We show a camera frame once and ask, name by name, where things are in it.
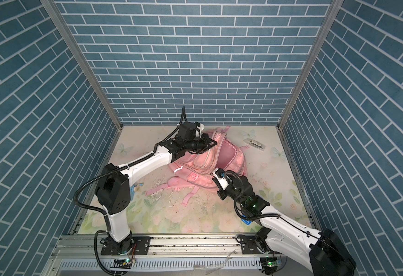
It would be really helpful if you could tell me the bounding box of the pink student backpack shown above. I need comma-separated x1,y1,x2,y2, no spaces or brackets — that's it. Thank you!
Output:
145,126,247,206

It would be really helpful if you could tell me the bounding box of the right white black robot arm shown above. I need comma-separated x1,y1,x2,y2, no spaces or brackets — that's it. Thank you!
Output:
212,169,357,276

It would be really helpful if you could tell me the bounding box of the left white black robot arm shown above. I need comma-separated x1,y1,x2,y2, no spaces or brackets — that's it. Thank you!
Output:
95,121,217,243

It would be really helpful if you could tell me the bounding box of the blue pencil case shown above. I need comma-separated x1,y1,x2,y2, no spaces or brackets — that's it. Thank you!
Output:
240,216,252,225

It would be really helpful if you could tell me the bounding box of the clear plastic pen box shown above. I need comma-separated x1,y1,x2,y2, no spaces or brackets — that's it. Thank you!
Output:
244,138,266,151

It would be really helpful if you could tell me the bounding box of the blue pencil sharpener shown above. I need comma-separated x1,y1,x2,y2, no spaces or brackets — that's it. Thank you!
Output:
130,183,143,201

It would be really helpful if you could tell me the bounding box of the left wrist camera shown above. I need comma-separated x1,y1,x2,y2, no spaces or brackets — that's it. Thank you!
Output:
194,122,204,137

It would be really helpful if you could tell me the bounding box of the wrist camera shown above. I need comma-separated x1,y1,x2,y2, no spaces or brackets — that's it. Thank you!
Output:
194,122,204,137
212,168,230,191

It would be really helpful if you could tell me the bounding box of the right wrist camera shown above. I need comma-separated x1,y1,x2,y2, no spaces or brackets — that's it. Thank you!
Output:
212,168,230,191

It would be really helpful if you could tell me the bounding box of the left black corrugated cable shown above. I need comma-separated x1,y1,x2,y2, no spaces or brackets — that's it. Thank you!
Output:
72,106,188,276

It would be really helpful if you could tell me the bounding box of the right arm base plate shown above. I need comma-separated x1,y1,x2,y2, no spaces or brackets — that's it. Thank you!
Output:
235,235,274,255

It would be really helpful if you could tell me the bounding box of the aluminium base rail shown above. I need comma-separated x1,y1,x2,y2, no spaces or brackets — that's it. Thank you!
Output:
42,233,295,276

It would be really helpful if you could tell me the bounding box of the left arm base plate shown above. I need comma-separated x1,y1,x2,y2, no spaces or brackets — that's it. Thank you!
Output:
99,236,151,256

